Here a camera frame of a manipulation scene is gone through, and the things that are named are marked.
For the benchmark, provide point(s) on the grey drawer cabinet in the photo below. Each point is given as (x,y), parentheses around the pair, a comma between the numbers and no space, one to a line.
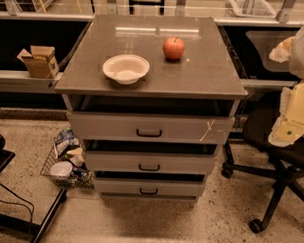
(202,83)

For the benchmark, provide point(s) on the snack bag in basket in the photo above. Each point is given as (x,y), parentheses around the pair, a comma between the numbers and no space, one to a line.
(65,141)

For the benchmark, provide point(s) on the white plastic container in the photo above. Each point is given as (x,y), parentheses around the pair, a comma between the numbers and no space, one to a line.
(61,168)

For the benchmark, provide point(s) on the grey top drawer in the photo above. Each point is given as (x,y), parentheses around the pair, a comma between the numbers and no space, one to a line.
(154,128)

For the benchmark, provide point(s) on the grey bottom drawer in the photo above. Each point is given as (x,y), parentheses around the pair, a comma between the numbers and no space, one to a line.
(149,187)

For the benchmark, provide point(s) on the red apple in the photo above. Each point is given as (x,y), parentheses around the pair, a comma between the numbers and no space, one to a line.
(173,48)

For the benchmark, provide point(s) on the grey drawer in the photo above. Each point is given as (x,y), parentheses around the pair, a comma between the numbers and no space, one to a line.
(149,187)
(154,128)
(149,162)

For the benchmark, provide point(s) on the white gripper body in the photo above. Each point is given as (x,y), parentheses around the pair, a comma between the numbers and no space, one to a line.
(303,54)

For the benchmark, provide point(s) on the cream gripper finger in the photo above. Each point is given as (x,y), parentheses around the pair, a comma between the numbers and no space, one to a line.
(285,132)

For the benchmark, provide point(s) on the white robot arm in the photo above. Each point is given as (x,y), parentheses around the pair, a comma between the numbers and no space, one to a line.
(291,50)

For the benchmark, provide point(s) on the open cardboard box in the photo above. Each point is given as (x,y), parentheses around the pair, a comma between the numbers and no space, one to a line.
(40,61)

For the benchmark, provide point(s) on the black office chair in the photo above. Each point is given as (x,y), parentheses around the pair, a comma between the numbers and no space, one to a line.
(288,162)

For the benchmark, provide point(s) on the white bowl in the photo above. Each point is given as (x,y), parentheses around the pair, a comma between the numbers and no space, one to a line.
(126,69)

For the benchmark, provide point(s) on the grey middle drawer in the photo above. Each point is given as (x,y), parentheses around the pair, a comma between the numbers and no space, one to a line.
(149,162)

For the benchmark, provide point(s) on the black stand with cable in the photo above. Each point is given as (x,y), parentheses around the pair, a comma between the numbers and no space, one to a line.
(18,225)

